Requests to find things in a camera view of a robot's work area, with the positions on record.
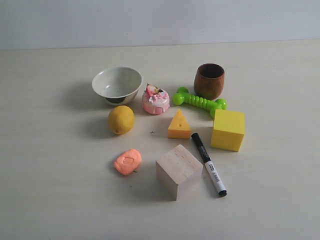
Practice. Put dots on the pink round peach-like object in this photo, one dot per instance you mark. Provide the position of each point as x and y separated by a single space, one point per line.
128 162

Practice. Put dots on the pink toy cake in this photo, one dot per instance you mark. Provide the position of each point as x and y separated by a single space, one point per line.
155 100

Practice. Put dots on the yellow cheese wedge toy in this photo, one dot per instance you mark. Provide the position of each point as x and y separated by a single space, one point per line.
179 127

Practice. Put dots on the green bone-shaped toy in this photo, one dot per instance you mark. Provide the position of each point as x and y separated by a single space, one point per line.
182 96

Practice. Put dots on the yellow lemon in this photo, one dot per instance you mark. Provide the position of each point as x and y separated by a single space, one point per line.
121 119

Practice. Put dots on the light wooden cube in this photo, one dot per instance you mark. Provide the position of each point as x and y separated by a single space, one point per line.
178 170

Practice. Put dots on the white ceramic bowl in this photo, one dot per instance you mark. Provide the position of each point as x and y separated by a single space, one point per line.
117 85

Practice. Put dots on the brown wooden cup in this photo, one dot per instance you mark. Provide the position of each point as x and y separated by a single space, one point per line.
209 81

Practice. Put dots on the yellow foam cube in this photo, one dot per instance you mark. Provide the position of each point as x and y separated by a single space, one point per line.
228 130

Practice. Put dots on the black and white marker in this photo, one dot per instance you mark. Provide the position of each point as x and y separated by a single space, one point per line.
216 180

